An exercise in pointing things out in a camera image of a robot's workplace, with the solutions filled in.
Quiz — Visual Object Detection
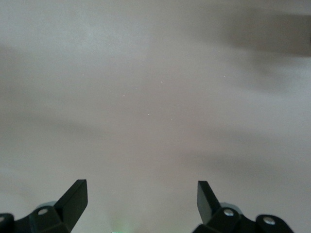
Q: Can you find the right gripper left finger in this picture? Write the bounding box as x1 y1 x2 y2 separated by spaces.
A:
0 179 88 233

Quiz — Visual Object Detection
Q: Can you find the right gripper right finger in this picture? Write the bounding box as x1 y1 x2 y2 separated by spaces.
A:
193 181 294 233

